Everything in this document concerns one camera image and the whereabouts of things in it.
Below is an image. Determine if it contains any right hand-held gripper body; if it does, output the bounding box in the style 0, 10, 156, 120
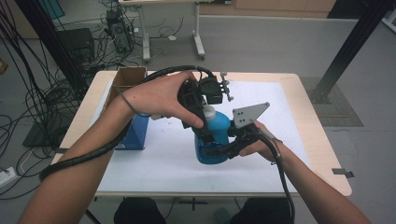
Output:
228, 102, 271, 149

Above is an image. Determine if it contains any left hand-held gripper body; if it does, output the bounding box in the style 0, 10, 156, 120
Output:
177, 71, 234, 122

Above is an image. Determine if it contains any blue bottle with white cap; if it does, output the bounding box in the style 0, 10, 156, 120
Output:
194, 104, 233, 166

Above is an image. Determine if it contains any blue cardboard box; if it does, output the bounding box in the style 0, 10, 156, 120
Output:
104, 65, 150, 151

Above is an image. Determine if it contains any person's left hand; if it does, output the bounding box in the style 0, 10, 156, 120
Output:
122, 70, 205, 130

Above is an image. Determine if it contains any person's right hand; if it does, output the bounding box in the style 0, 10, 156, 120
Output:
238, 120, 284, 162

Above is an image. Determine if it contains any white table mat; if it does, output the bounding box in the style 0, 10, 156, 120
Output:
90, 78, 312, 194

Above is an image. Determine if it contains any person's right leg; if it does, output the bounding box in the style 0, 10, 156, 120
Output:
230, 197, 295, 224

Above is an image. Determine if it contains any person's leg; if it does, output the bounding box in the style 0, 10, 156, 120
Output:
230, 197, 295, 224
113, 196, 167, 224

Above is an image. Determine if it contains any light wooden table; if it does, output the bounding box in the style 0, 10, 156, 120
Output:
50, 69, 353, 199

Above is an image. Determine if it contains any computer tower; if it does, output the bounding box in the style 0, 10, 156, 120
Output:
106, 8, 134, 54

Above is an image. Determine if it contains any person's left leg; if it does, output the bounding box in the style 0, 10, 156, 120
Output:
113, 196, 167, 224

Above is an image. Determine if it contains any black box on floor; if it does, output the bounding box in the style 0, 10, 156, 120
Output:
57, 27, 96, 63

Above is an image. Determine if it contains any white power strip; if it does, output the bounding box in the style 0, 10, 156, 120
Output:
0, 166, 17, 188

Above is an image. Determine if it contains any white desk frame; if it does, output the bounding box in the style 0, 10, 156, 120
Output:
118, 0, 233, 62

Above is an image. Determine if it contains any black metal post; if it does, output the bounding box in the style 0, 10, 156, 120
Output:
307, 0, 395, 105
13, 0, 92, 97

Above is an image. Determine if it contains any black floor base plate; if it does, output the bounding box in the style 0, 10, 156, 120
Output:
21, 115, 76, 148

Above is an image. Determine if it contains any tangle of black floor cables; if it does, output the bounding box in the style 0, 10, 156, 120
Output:
0, 0, 185, 200

